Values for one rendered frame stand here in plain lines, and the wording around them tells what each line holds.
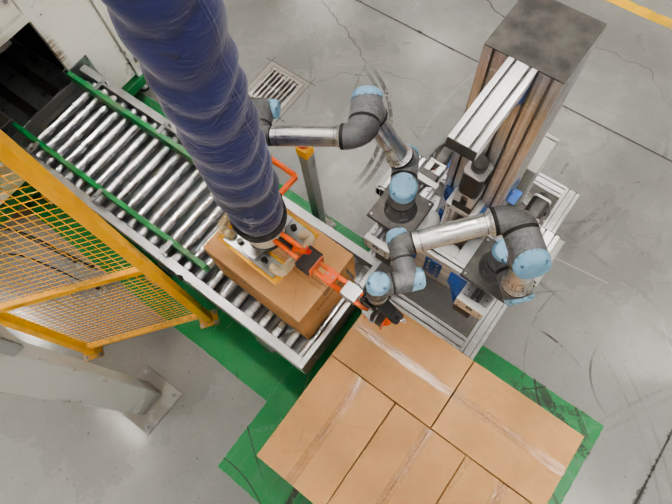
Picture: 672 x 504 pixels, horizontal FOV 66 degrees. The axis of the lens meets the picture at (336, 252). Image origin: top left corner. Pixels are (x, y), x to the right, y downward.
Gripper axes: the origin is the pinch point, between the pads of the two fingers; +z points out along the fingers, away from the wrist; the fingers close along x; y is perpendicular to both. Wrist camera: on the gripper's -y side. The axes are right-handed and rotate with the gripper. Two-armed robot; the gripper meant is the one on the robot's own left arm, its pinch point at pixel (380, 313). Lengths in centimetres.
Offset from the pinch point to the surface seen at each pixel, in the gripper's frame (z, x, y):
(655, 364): 124, -103, -128
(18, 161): -71, 45, 97
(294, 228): 8, -8, 53
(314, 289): 30.1, 3.4, 34.1
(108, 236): -16, 45, 97
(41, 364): 2, 97, 90
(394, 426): 71, 25, -30
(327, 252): 30, -14, 41
